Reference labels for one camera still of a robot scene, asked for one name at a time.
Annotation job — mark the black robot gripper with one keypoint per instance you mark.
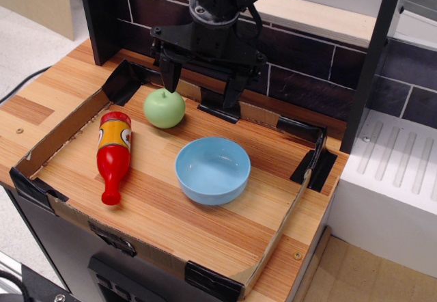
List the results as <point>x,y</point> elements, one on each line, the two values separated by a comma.
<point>215,52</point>

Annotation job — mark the red hot sauce bottle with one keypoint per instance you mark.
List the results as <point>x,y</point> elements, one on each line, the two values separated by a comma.
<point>113,155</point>

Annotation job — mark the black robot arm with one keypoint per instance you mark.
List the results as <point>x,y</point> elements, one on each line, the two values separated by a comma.
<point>222,14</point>

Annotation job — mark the green toy apple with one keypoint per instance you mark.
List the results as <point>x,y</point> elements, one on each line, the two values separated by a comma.
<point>164,109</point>

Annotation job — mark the light blue bowl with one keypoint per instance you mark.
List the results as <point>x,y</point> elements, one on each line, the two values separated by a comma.
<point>212,170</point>

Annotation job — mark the light wooden shelf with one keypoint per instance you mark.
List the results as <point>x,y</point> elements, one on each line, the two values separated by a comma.
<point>320,20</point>

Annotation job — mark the white grooved block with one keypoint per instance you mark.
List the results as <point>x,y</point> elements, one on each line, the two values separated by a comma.
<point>385,202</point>

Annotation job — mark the black vertical post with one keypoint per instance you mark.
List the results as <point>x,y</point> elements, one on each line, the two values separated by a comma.
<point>384,30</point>

